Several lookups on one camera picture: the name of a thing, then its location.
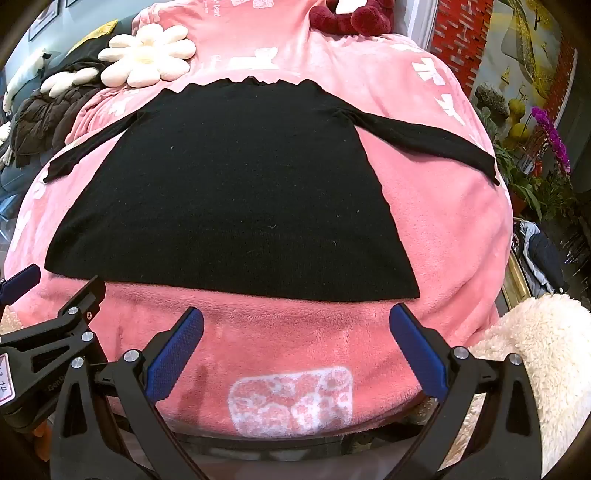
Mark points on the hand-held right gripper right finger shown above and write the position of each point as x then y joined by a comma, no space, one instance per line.
415,350

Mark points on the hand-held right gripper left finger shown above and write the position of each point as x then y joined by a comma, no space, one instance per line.
180,355

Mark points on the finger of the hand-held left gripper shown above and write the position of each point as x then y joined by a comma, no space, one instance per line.
69,318
21,281

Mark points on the black sweater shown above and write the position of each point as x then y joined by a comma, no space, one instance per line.
231,194

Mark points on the white fluffy blanket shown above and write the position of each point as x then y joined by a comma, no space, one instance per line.
545,350

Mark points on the pink printed blanket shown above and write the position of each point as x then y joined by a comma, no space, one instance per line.
438,221

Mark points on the small daisy flower pillow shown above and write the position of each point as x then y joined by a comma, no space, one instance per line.
3,143

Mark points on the grey-blue garment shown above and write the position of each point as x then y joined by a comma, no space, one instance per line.
535,249

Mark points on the brown puffer jacket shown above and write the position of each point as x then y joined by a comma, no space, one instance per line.
41,120

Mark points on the white plush toy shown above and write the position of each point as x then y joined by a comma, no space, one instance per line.
18,81

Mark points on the medium daisy flower pillow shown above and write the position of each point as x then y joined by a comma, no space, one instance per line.
64,83

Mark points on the green potted plant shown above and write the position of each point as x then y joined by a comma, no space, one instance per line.
512,170

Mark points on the red flower pot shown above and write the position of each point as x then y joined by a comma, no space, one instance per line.
538,170

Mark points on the black cloth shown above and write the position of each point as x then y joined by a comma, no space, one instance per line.
92,54

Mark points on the purple orchid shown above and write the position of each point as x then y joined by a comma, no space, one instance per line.
556,138

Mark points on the yellow gourd ornament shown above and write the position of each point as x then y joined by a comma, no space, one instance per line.
519,115

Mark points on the yellow cushion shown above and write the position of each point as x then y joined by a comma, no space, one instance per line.
97,34

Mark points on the large daisy flower pillow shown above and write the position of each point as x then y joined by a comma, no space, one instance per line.
147,55

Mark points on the grey spiky ornament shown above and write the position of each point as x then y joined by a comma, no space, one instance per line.
491,99

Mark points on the dark red plush toy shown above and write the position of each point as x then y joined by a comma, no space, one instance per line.
364,18

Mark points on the gold frame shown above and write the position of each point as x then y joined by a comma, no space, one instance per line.
515,286

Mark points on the framed wall picture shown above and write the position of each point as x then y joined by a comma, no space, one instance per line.
44,18

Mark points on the landscape wall painting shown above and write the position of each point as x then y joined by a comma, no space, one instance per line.
517,46

